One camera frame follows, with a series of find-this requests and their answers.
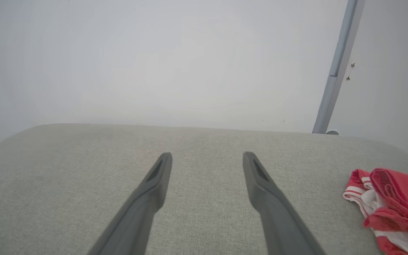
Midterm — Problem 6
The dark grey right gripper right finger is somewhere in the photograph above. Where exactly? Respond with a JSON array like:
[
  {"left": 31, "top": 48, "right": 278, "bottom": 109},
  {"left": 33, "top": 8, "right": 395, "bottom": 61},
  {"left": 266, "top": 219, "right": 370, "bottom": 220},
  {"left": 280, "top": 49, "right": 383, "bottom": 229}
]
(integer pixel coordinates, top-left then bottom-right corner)
[{"left": 242, "top": 152, "right": 326, "bottom": 255}]

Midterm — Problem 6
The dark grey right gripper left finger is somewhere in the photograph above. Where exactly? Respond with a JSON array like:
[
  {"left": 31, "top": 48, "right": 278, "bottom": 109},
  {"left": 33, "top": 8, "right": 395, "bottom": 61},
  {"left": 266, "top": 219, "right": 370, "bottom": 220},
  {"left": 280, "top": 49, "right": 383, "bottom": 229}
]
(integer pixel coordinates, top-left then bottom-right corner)
[{"left": 88, "top": 152, "right": 173, "bottom": 255}]

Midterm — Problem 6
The red and white cloth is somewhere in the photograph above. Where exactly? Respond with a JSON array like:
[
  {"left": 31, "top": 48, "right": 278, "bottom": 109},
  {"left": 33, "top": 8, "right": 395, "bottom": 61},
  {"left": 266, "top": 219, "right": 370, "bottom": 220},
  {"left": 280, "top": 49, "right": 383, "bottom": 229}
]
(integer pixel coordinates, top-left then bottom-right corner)
[{"left": 343, "top": 168, "right": 408, "bottom": 255}]

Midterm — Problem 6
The grey metal pole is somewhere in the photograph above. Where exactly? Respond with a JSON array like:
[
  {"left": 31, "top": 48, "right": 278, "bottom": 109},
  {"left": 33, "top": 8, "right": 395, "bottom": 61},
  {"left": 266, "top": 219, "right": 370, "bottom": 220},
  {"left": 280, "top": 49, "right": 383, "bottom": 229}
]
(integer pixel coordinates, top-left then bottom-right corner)
[{"left": 312, "top": 0, "right": 366, "bottom": 134}]

